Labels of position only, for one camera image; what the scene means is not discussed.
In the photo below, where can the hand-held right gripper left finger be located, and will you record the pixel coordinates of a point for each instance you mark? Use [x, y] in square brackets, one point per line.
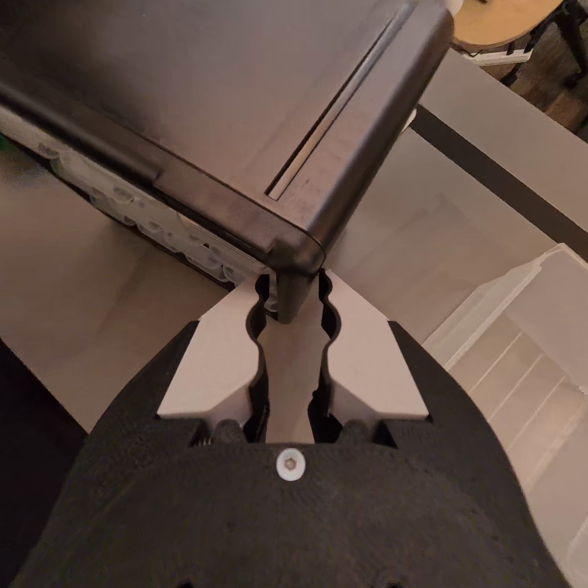
[211, 367]

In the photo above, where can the black drawer cabinet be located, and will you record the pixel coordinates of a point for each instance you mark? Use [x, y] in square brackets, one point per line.
[206, 92]

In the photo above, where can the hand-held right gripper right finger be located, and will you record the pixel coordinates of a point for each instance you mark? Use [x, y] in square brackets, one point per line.
[372, 367]

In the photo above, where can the white stand base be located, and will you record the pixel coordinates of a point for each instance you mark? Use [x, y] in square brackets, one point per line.
[496, 56]

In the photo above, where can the person's black clothing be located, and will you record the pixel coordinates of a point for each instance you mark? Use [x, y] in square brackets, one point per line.
[27, 459]

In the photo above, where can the large clear plastic drawer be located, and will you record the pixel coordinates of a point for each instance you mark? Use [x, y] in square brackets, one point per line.
[528, 367]

